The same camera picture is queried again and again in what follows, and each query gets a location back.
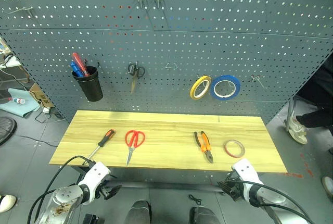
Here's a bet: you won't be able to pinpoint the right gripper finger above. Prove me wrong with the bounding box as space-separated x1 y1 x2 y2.
216 179 235 195
227 191 244 203

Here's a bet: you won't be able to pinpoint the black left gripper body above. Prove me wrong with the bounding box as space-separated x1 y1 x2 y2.
96 181 113 201

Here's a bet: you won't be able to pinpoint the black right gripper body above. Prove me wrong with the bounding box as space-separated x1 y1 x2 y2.
225 169 246 199

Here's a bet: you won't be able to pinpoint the grey pegboard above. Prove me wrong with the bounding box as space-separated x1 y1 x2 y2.
0 0 333 126

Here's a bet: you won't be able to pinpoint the small black box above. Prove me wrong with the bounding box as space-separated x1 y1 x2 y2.
82 213 100 224

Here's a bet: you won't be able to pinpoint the dark rounded shape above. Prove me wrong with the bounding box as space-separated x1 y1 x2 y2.
125 200 152 224
188 206 221 224

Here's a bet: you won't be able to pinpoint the orange black pliers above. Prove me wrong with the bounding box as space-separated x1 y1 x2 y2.
193 130 215 164

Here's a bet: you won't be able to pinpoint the white sneaker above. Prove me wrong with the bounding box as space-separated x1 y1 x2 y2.
288 116 309 145

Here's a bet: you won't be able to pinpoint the grey metal leg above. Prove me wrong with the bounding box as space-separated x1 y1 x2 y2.
285 98 297 132

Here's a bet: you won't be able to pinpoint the blue tape roll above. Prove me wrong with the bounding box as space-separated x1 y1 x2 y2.
210 74 241 101

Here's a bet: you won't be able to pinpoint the white shoe tip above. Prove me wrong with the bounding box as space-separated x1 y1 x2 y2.
321 176 333 199

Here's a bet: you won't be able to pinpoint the white shoe with black trim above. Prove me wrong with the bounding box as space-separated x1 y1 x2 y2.
0 194 18 213

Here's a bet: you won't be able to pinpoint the yellow tape roll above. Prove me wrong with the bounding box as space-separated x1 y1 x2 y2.
189 76 212 101

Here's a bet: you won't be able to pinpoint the black plastic cup holder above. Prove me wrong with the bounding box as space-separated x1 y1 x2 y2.
72 66 104 103

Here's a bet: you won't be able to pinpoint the cardboard box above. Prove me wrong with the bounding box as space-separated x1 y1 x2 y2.
28 82 55 109

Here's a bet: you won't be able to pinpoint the black floor fan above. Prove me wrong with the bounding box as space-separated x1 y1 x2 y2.
0 116 18 146

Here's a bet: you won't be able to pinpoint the person in black trousers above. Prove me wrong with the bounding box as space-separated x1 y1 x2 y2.
296 53 333 134

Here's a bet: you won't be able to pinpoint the teal mat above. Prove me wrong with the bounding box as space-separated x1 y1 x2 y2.
0 88 41 118

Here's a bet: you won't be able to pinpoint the plastic water bottle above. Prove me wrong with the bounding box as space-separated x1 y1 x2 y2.
8 97 27 105

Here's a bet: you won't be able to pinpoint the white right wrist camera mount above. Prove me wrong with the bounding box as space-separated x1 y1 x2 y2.
231 158 264 205

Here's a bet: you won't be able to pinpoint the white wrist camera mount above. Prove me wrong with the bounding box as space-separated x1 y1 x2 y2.
231 158 264 205
78 161 111 204

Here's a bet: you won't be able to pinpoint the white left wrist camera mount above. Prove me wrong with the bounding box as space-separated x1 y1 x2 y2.
78 161 111 204

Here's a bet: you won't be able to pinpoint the black cord on floor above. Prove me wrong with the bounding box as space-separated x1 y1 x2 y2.
188 194 202 206

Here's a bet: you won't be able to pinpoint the red handled scissors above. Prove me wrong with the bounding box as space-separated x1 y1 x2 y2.
124 130 146 167

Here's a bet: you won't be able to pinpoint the orange black handled screwdriver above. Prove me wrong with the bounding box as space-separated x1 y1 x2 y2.
82 129 117 166

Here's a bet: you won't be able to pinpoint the black handled scissors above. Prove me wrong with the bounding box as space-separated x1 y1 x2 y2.
127 61 146 95

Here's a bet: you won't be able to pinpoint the blue handled tool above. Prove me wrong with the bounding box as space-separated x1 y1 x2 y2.
70 61 84 78

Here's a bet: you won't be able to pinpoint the triangular wire hook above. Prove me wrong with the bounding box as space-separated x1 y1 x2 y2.
164 51 180 70

